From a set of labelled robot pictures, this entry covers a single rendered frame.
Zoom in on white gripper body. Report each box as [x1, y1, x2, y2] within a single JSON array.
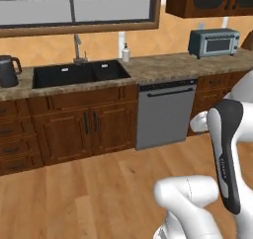
[[189, 110, 210, 136]]

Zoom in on grey dishwasher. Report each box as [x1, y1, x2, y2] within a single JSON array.
[[135, 78, 199, 151]]

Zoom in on brown wooden drawer unit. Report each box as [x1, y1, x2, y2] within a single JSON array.
[[187, 70, 249, 137]]

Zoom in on grey toaster oven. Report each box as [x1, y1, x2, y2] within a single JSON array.
[[187, 28, 241, 60]]

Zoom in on white soap dispenser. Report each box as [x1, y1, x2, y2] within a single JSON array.
[[121, 42, 131, 63]]

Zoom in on black kitchen sink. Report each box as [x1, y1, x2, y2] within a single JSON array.
[[32, 59, 132, 90]]

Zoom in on brown wooden base cupboards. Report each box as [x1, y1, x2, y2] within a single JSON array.
[[0, 84, 139, 177]]

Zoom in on grey metal tap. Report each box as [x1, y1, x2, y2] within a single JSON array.
[[72, 34, 89, 65]]

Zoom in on wooden framed window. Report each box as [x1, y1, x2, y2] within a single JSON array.
[[0, 0, 163, 39]]

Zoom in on black kettle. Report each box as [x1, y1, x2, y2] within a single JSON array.
[[0, 54, 24, 89]]

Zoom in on black dishwasher handle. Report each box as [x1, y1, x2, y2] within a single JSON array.
[[146, 87, 195, 99]]

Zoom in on brown wooden wall cupboard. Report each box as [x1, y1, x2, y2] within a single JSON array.
[[165, 0, 253, 20]]

